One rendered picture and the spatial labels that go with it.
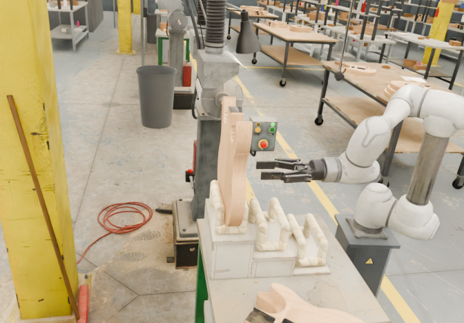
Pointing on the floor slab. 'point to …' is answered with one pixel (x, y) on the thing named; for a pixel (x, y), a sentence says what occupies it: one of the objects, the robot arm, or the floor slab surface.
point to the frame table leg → (200, 290)
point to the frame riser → (184, 251)
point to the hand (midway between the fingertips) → (266, 170)
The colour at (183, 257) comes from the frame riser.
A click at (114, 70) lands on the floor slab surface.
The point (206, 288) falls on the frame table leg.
